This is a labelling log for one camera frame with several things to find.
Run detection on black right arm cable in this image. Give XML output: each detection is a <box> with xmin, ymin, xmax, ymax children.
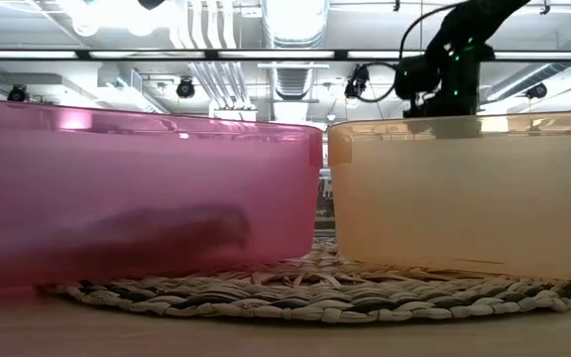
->
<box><xmin>347</xmin><ymin>2</ymin><xmax>465</xmax><ymax>105</ymax></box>

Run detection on black ceiling spotlight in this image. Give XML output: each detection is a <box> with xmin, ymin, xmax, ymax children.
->
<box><xmin>343</xmin><ymin>63</ymin><xmax>371</xmax><ymax>99</ymax></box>
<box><xmin>174</xmin><ymin>76</ymin><xmax>196</xmax><ymax>99</ymax></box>
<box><xmin>525</xmin><ymin>81</ymin><xmax>548</xmax><ymax>100</ymax></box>
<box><xmin>6</xmin><ymin>83</ymin><xmax>29</xmax><ymax>103</ymax></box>

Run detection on orange translucent plastic bin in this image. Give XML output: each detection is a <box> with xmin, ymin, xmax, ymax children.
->
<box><xmin>327</xmin><ymin>109</ymin><xmax>571</xmax><ymax>284</ymax></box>

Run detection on clear round glass plate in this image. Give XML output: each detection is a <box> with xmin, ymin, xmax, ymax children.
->
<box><xmin>37</xmin><ymin>236</ymin><xmax>571</xmax><ymax>326</ymax></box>

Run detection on pink translucent plastic bin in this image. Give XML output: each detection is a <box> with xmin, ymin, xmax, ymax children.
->
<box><xmin>0</xmin><ymin>97</ymin><xmax>324</xmax><ymax>298</ymax></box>

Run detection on white ceiling pipes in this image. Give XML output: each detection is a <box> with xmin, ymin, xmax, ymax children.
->
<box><xmin>169</xmin><ymin>0</ymin><xmax>255</xmax><ymax>110</ymax></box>

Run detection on silver ventilation duct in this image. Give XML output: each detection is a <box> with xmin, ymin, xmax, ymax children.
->
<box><xmin>260</xmin><ymin>0</ymin><xmax>331</xmax><ymax>125</ymax></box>

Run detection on linear ceiling light strip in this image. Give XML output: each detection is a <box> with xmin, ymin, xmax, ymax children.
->
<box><xmin>0</xmin><ymin>48</ymin><xmax>571</xmax><ymax>62</ymax></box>

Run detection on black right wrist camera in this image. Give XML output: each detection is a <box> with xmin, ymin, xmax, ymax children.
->
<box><xmin>393</xmin><ymin>53</ymin><xmax>441</xmax><ymax>101</ymax></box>

